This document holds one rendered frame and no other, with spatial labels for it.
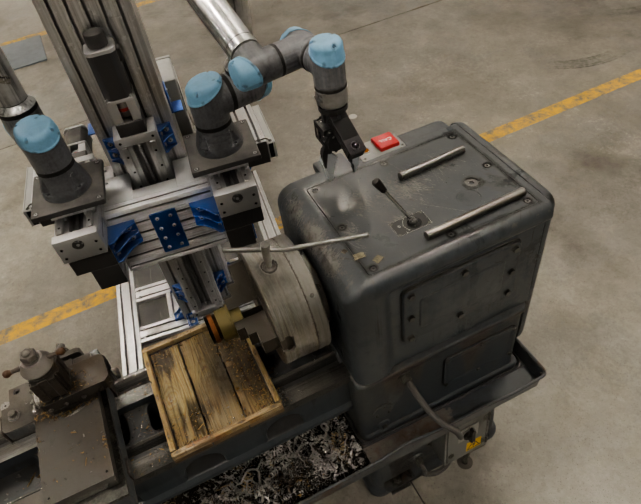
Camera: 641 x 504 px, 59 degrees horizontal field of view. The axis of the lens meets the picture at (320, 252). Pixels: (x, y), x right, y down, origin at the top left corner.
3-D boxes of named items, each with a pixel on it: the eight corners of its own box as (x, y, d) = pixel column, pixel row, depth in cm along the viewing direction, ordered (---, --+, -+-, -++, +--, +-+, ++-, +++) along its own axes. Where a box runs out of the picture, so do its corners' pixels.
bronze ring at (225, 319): (232, 292, 143) (198, 306, 141) (244, 318, 137) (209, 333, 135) (240, 314, 150) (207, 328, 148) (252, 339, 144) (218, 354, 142)
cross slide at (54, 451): (93, 350, 161) (86, 341, 158) (121, 483, 133) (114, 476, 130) (34, 375, 158) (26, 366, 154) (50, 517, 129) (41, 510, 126)
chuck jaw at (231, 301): (266, 291, 147) (249, 249, 145) (269, 293, 143) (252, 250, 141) (226, 307, 145) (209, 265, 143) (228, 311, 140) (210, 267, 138)
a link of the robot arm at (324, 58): (328, 26, 124) (351, 39, 119) (333, 72, 132) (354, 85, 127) (298, 38, 122) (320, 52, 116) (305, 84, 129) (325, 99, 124)
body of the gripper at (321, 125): (341, 130, 144) (337, 88, 135) (357, 146, 138) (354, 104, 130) (314, 140, 142) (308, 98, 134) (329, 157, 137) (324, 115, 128)
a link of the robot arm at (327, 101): (353, 87, 126) (320, 99, 125) (354, 105, 130) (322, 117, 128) (338, 73, 131) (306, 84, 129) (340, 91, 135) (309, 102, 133)
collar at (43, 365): (51, 347, 139) (46, 340, 137) (55, 371, 134) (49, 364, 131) (19, 360, 137) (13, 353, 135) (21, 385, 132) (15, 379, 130)
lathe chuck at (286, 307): (276, 283, 168) (261, 214, 143) (322, 369, 150) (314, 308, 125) (249, 295, 166) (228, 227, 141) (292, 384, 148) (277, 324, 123)
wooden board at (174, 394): (240, 316, 171) (237, 308, 168) (285, 411, 148) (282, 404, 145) (145, 357, 165) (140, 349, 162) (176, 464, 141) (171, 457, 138)
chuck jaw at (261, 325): (274, 303, 142) (291, 333, 133) (278, 317, 145) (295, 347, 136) (233, 321, 139) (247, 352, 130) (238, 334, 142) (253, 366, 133)
